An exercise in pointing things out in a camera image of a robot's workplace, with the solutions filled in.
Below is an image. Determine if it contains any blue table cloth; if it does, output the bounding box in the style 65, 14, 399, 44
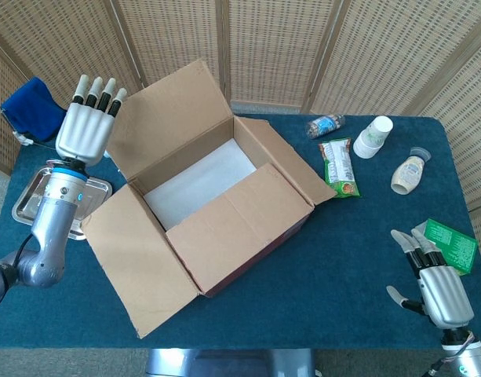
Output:
0, 113, 481, 350

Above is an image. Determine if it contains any woven folding screen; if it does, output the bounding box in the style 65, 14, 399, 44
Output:
0, 0, 481, 213

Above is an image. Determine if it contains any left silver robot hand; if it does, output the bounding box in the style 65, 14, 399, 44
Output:
54, 74, 128, 167

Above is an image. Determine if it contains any stainless steel tray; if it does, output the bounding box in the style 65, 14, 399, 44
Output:
11, 167, 114, 241

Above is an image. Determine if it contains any mayonnaise squeeze bottle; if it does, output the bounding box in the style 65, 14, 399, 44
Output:
390, 146, 433, 195

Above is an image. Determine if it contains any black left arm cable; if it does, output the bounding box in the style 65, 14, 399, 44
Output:
0, 234, 33, 317

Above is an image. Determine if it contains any metal wire towel rack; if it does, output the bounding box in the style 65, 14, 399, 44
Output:
0, 109, 57, 150

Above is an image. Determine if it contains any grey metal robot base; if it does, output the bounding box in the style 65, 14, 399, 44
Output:
144, 347, 318, 377

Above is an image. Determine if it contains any small blue-label plastic bottle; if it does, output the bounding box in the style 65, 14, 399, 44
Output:
305, 114, 346, 141

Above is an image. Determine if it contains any blue towel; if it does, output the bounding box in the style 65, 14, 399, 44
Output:
0, 76, 68, 143

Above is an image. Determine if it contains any white foam sheet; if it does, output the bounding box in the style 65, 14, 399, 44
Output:
143, 140, 259, 231

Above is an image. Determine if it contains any red cardboard box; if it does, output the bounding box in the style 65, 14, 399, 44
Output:
81, 58, 338, 341

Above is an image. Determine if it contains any green carton packet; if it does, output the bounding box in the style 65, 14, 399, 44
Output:
414, 218, 479, 276

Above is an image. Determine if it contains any green snack bag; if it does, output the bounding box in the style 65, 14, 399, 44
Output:
318, 137, 360, 199

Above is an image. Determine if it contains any stack of paper cups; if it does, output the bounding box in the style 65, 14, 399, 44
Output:
352, 115, 394, 159

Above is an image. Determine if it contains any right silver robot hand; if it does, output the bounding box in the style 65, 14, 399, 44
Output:
385, 228, 476, 328

